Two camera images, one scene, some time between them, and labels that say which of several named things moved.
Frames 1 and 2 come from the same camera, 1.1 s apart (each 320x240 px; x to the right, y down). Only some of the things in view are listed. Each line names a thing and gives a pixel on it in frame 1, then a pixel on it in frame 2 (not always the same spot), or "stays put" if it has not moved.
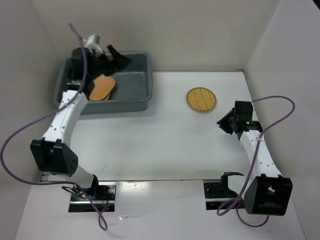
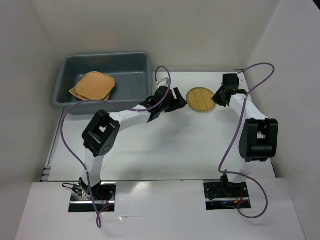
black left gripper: (120, 62) -> (177, 103)
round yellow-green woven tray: (200, 99) stays put
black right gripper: (223, 122) -> (216, 97)
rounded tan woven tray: (103, 84) stays put
